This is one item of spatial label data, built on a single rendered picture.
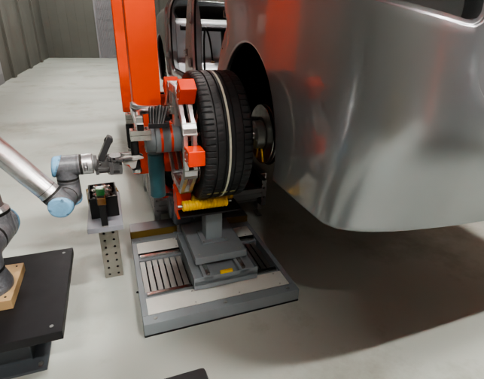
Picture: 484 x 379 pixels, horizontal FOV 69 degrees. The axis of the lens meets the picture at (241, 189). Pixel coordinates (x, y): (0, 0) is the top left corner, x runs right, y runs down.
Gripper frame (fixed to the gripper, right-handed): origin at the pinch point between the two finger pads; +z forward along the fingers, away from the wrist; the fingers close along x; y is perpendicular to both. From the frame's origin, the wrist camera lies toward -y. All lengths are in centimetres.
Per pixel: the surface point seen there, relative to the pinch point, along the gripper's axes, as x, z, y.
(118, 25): -248, 7, -57
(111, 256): -25, -19, 68
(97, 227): -6.4, -23.2, 37.9
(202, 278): 13, 25, 67
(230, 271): 13, 41, 66
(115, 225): -5.8, -14.7, 38.1
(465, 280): 45, 182, 82
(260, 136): -5, 62, -3
